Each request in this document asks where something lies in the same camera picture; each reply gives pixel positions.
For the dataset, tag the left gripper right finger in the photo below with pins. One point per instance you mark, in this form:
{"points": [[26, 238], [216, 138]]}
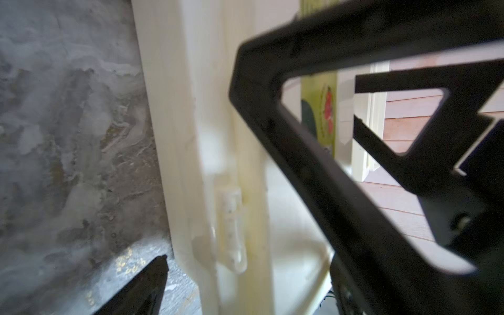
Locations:
{"points": [[345, 301]]}

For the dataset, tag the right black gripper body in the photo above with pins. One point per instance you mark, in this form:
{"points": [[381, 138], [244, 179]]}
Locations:
{"points": [[465, 207]]}

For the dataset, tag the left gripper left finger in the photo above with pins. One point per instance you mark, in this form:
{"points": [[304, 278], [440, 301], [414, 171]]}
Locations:
{"points": [[143, 294]]}

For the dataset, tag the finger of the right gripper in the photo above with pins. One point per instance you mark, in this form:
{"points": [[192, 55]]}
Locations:
{"points": [[450, 131], [385, 274]]}

